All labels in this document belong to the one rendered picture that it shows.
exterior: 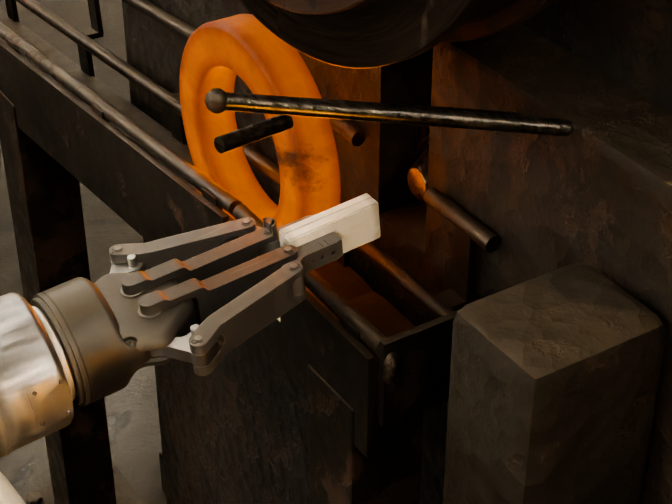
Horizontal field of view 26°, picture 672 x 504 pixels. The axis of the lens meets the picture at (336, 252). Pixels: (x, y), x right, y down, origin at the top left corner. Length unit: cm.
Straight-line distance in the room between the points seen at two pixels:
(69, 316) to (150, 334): 5
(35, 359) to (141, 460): 106
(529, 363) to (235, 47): 35
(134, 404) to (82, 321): 112
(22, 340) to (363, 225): 25
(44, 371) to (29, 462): 107
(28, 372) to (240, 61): 28
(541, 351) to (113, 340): 26
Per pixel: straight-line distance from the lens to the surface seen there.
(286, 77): 99
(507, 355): 79
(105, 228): 236
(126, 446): 194
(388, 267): 101
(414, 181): 104
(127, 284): 92
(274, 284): 91
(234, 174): 112
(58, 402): 88
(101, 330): 88
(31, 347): 87
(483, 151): 93
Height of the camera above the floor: 128
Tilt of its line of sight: 34 degrees down
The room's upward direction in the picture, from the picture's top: straight up
